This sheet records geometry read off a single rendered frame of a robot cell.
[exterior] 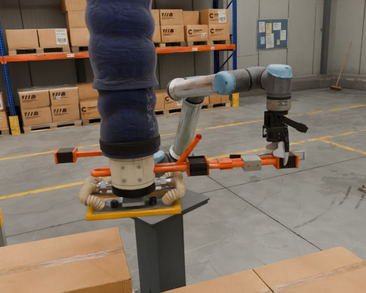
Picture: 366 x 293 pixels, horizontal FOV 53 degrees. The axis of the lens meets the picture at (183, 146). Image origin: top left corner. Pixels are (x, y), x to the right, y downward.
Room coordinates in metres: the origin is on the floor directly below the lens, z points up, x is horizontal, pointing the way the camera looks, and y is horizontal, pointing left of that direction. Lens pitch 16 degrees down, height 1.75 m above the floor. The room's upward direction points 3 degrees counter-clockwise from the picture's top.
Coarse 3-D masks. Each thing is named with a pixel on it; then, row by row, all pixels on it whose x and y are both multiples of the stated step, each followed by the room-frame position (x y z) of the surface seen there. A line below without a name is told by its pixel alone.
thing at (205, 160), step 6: (192, 156) 1.40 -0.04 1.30; (198, 156) 1.40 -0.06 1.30; (204, 156) 1.38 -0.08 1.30; (186, 162) 1.33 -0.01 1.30; (192, 162) 1.35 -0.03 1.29; (198, 162) 1.35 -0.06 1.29; (204, 162) 1.32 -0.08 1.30; (192, 168) 1.32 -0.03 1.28; (198, 168) 1.32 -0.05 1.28; (204, 168) 1.32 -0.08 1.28; (192, 174) 1.31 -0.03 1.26; (198, 174) 1.31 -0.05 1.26; (204, 174) 1.32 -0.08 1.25
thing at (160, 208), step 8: (112, 200) 1.25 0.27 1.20; (152, 200) 1.24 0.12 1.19; (160, 200) 1.28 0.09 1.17; (176, 200) 1.29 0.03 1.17; (88, 208) 1.25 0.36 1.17; (104, 208) 1.23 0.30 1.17; (112, 208) 1.23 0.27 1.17; (120, 208) 1.23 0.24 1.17; (128, 208) 1.22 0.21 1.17; (136, 208) 1.22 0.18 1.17; (144, 208) 1.22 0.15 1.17; (152, 208) 1.22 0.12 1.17; (160, 208) 1.22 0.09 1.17; (168, 208) 1.22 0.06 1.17; (176, 208) 1.22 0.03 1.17; (88, 216) 1.18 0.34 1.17; (96, 216) 1.19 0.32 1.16; (104, 216) 1.19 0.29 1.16; (112, 216) 1.19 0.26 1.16; (120, 216) 1.19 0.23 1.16; (128, 216) 1.20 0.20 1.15; (136, 216) 1.20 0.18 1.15
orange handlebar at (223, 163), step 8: (80, 152) 1.57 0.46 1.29; (88, 152) 1.57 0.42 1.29; (96, 152) 1.58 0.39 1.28; (216, 160) 1.38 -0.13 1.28; (224, 160) 1.36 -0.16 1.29; (232, 160) 1.39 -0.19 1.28; (240, 160) 1.39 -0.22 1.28; (264, 160) 1.36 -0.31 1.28; (272, 160) 1.36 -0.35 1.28; (96, 168) 1.35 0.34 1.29; (104, 168) 1.35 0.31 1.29; (160, 168) 1.32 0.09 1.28; (168, 168) 1.32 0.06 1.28; (176, 168) 1.33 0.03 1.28; (184, 168) 1.33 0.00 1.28; (216, 168) 1.34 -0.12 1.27; (224, 168) 1.35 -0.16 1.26; (96, 176) 1.30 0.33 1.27; (104, 176) 1.31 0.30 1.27
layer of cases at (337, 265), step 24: (288, 264) 1.76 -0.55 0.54; (312, 264) 1.75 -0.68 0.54; (336, 264) 1.74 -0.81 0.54; (360, 264) 1.73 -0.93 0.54; (192, 288) 1.59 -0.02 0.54; (216, 288) 1.58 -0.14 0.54; (240, 288) 1.57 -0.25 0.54; (264, 288) 1.56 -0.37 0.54; (288, 288) 1.56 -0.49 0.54; (312, 288) 1.55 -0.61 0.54; (336, 288) 1.54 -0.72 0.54; (360, 288) 1.53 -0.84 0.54
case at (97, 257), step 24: (48, 240) 1.42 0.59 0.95; (72, 240) 1.41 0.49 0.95; (96, 240) 1.40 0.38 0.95; (120, 240) 1.39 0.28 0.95; (0, 264) 1.25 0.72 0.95; (24, 264) 1.24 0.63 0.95; (48, 264) 1.24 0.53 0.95; (72, 264) 1.23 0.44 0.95; (96, 264) 1.22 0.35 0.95; (120, 264) 1.21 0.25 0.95; (0, 288) 1.10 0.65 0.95; (24, 288) 1.09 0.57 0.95; (48, 288) 1.09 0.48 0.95; (72, 288) 1.08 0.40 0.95; (96, 288) 1.10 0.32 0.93; (120, 288) 1.12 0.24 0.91
